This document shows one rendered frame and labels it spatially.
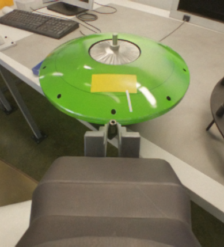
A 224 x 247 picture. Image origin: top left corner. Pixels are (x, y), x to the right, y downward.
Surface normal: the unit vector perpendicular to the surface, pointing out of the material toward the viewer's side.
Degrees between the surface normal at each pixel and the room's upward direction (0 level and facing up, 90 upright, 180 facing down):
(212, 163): 0
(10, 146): 0
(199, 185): 0
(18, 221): 15
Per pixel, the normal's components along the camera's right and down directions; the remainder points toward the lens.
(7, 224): -0.06, -0.80
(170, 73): 0.32, -0.45
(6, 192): 0.00, -0.63
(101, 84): -0.07, -0.38
